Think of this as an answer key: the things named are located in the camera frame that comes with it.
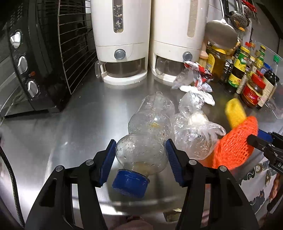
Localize green cap bottle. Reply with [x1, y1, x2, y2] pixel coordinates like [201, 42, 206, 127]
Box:
[256, 45, 266, 70]

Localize pink handled brush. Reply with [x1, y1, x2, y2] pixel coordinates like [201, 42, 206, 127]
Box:
[198, 41, 209, 68]

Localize left white grain dispenser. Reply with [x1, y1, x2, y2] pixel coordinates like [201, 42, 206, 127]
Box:
[91, 1, 152, 86]

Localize clear bottle red cap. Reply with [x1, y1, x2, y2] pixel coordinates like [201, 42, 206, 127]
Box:
[245, 42, 255, 55]

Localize orange foam fruit net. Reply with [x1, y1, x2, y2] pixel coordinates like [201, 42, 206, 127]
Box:
[201, 116, 258, 170]

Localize clear plastic bag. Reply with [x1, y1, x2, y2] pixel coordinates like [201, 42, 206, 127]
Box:
[173, 92, 226, 160]

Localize red white snack wrapper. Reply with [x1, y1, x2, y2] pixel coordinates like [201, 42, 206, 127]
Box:
[171, 61, 212, 93]

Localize right white grain dispenser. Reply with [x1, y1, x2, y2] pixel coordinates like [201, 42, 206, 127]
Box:
[149, 0, 209, 85]

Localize black toaster oven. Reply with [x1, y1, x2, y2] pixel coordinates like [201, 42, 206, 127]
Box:
[0, 0, 98, 119]

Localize red lid chili jar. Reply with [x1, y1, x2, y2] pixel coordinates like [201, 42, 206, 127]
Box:
[241, 73, 266, 108]

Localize white tissue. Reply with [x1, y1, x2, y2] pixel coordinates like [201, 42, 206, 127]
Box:
[179, 85, 215, 106]

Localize white grain dispenser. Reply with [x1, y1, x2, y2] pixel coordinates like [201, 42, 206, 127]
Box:
[91, 1, 152, 86]
[149, 0, 209, 85]

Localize steel skimmer ladle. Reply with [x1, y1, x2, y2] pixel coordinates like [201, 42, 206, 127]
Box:
[229, 11, 249, 29]

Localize person's right hand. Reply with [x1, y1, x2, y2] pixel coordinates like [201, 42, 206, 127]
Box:
[269, 173, 282, 201]

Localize dark soy sauce bottle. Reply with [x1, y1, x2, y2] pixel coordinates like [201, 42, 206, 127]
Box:
[256, 70, 279, 109]

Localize wire oven rack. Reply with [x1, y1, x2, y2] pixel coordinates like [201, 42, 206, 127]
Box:
[57, 0, 97, 94]

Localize yellow foam fruit net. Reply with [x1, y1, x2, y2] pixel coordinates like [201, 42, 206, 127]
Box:
[224, 98, 247, 129]

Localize yellow lid oil jar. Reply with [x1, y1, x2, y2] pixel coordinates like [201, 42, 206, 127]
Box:
[206, 45, 230, 82]

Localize clear bottle blue cap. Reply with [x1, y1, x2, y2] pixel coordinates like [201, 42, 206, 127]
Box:
[112, 91, 175, 198]

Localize green label sauce bottle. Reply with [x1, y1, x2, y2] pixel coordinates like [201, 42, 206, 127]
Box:
[225, 46, 250, 94]

